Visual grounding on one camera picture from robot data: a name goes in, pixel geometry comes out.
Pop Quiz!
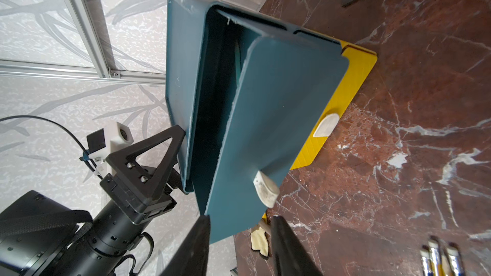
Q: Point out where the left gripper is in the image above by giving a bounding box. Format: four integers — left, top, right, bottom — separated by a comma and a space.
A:
53, 125, 210, 276

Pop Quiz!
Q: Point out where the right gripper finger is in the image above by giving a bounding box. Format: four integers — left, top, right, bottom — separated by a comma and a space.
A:
271, 215, 322, 276

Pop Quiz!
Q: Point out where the teal yellow drawer box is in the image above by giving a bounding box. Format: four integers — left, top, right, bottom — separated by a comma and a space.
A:
164, 0, 378, 244

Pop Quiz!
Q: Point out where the teal top drawer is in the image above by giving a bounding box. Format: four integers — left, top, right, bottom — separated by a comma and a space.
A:
186, 9, 349, 243

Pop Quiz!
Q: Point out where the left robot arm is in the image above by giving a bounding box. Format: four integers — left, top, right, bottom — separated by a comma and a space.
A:
1, 125, 185, 275

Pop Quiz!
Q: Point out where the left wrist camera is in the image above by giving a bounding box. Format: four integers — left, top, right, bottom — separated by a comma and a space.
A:
86, 121, 134, 161

